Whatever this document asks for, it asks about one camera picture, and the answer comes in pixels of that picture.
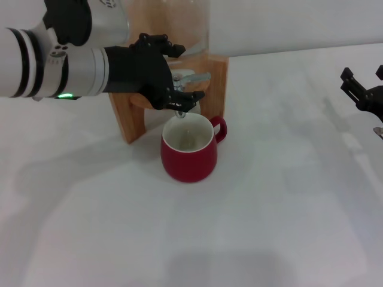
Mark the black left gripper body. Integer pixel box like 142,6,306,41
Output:
103,44,175,110

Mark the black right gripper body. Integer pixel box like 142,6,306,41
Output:
355,86,383,123

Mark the red ceramic cup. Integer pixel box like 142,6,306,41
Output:
160,113,228,184

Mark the chrome faucet with lever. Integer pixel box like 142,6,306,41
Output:
172,71,212,120

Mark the wooden dispenser stand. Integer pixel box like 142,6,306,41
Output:
108,53,230,145

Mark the glass water dispenser jar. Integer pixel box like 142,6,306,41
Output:
124,0,209,76

